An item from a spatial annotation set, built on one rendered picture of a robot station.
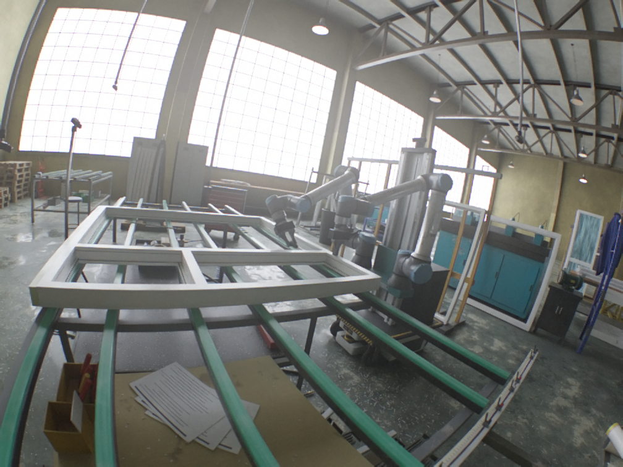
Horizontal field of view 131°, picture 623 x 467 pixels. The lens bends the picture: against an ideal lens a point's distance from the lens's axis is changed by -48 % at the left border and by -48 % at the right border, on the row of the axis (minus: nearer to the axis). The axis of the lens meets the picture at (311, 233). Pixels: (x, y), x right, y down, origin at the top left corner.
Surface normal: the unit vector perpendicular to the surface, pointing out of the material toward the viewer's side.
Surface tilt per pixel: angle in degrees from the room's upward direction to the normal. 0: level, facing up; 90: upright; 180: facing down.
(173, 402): 0
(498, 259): 90
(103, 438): 0
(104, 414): 0
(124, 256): 90
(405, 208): 90
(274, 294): 90
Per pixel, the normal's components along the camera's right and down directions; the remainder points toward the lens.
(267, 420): 0.18, -0.97
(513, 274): -0.83, -0.05
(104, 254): 0.55, 0.26
